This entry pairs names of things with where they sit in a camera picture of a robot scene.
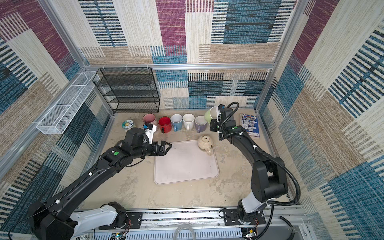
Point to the white plastic tray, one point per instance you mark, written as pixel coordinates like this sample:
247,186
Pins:
185,161

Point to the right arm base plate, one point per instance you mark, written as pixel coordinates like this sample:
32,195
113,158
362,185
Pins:
237,216

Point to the black wire shelf rack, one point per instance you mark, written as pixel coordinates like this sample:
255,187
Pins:
128,90

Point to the purple mug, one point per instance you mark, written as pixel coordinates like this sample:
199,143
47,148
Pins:
200,124

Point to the blue mug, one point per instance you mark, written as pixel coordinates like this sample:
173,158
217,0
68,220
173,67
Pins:
177,122

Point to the pink ghost pattern mug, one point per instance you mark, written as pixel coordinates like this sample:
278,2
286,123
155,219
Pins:
150,119

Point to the white mesh wall basket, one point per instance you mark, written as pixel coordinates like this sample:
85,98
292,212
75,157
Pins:
58,118

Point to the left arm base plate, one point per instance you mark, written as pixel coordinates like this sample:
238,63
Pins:
133,220

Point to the light green mug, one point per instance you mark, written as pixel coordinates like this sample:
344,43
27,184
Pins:
211,114

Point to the white mug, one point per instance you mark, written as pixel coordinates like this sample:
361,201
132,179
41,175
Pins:
189,121

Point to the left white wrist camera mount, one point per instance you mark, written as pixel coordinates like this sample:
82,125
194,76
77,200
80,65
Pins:
150,129

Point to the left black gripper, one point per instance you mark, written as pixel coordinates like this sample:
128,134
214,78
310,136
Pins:
162,151

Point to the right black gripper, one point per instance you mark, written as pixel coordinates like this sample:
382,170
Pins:
212,125

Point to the red mug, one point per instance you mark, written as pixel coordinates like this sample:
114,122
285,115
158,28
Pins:
165,125

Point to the yellow green labelled can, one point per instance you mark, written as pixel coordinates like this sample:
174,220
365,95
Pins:
128,124

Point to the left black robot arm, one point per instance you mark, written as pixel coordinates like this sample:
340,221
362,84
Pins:
55,219

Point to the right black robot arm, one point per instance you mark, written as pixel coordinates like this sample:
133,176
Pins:
269,176

